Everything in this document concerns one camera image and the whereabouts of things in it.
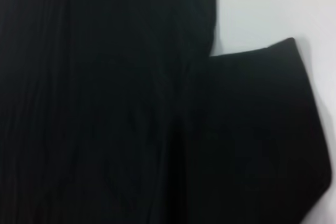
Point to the black t-shirt with FREE print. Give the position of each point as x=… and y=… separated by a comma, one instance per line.
x=105, y=103

